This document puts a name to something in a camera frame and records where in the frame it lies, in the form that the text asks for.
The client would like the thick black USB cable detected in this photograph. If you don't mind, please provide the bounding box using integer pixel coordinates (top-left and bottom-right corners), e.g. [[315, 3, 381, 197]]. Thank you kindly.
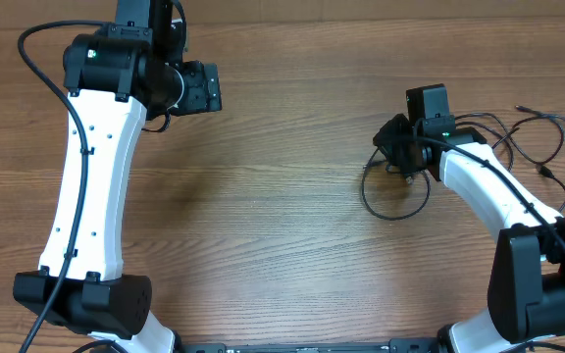
[[359, 146, 433, 222]]

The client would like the thin black USB cable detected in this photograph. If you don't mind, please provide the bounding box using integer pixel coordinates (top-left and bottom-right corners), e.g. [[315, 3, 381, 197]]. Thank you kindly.
[[453, 111, 565, 214]]

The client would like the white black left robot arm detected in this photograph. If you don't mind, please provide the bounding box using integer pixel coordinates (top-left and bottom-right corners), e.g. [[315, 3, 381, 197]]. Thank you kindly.
[[13, 0, 222, 352]]

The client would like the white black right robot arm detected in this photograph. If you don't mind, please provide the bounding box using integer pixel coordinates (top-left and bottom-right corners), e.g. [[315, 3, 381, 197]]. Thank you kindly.
[[373, 84, 565, 353]]

